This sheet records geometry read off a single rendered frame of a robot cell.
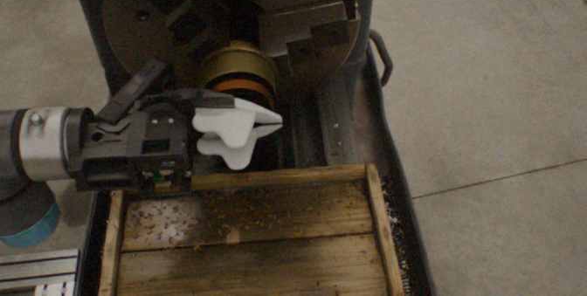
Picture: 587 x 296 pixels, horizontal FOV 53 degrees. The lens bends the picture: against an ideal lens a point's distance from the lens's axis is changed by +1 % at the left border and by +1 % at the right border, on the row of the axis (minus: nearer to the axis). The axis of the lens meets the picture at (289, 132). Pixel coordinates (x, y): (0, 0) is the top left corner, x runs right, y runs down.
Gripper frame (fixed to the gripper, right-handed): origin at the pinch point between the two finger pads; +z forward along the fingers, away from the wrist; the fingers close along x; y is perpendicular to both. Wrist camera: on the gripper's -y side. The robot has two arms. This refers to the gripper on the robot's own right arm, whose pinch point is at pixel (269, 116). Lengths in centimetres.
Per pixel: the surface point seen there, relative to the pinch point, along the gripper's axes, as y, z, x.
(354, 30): -15.2, 11.4, -1.7
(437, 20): -143, 72, -109
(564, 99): -96, 108, -109
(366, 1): -31.4, 16.2, -9.8
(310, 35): -9.5, 5.2, 2.9
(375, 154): -35, 23, -55
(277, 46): -8.5, 1.3, 2.3
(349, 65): -30.4, 14.5, -22.6
